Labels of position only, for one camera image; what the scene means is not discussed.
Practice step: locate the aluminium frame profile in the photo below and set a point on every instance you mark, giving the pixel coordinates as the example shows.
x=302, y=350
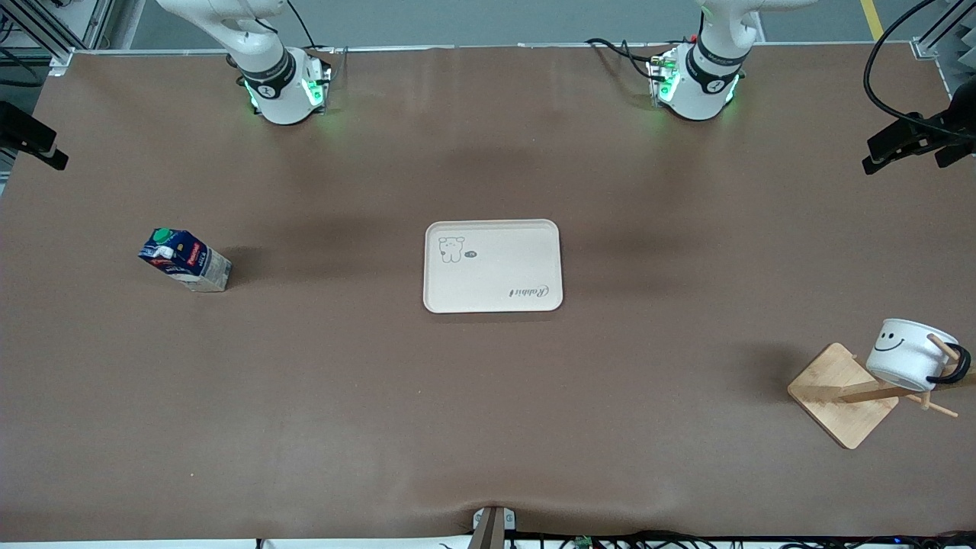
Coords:
x=46, y=34
x=934, y=42

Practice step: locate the cream rectangular tray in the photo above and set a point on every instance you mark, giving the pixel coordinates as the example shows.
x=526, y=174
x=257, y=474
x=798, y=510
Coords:
x=496, y=274

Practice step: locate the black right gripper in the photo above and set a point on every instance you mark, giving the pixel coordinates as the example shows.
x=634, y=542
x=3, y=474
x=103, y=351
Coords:
x=21, y=130

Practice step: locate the blue milk carton green cap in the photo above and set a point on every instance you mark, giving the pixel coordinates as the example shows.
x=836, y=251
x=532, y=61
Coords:
x=191, y=263

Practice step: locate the wooden mug stand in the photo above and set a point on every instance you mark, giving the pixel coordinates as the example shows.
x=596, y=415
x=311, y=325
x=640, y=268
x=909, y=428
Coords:
x=831, y=396

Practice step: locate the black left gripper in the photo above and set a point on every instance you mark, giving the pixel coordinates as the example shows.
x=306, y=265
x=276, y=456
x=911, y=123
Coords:
x=909, y=131

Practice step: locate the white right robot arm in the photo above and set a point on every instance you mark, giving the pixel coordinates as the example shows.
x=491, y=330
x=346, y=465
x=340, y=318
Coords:
x=267, y=76

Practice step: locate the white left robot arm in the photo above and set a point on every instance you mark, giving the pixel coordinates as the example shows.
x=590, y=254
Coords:
x=705, y=84

